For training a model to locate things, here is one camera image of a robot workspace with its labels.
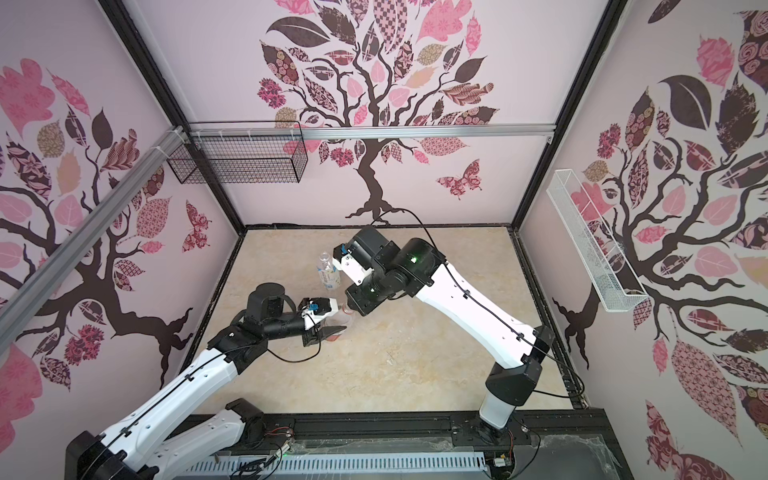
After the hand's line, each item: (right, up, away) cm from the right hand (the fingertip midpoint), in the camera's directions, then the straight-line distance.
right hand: (359, 305), depth 65 cm
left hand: (-6, -5, +8) cm, 12 cm away
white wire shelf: (+57, +6, 0) cm, 57 cm away
